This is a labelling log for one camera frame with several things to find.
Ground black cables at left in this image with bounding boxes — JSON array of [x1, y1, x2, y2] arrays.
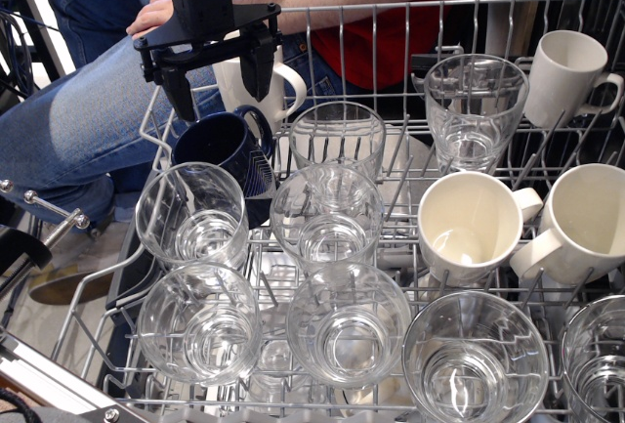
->
[[0, 6, 35, 102]]

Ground metal clamp with knobs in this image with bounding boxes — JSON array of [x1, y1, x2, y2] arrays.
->
[[0, 179, 92, 297]]

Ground grey wire dishwasher rack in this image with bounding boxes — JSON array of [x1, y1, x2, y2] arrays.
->
[[53, 0, 624, 422]]

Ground blue jeans legs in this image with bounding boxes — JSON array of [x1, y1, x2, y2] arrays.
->
[[1, 0, 353, 228]]

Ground white mug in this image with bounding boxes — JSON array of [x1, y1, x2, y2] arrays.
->
[[212, 46, 307, 135], [524, 30, 624, 129]]

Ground white mug back left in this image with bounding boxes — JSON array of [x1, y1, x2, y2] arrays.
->
[[212, 46, 307, 135]]

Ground dark blue patterned mug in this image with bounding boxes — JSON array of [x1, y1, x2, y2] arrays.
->
[[172, 105, 278, 229]]

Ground white mug back right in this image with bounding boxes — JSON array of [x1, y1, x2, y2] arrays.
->
[[524, 30, 624, 129]]

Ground cream mug centre right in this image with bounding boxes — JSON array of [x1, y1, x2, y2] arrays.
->
[[418, 171, 543, 287]]

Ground person's hand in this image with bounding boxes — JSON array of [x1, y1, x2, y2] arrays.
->
[[126, 0, 174, 39]]

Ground clear glass cup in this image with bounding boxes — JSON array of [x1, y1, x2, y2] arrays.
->
[[286, 264, 411, 389], [402, 291, 549, 422], [135, 162, 249, 270], [288, 101, 387, 181], [270, 164, 384, 275], [137, 262, 263, 386], [423, 54, 529, 175]]

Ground clear glass cup right edge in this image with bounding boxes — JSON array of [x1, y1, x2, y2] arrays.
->
[[561, 295, 624, 422]]

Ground red shirt torso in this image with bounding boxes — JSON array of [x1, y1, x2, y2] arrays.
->
[[281, 0, 442, 94]]

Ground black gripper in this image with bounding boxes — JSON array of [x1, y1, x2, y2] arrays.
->
[[134, 0, 281, 122]]

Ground cream mug far right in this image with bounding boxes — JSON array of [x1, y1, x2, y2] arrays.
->
[[510, 163, 624, 285]]

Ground cream mug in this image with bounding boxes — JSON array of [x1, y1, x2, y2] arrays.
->
[[418, 171, 543, 287], [510, 163, 624, 285]]

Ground brown shoe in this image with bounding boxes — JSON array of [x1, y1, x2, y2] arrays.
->
[[28, 265, 113, 306]]

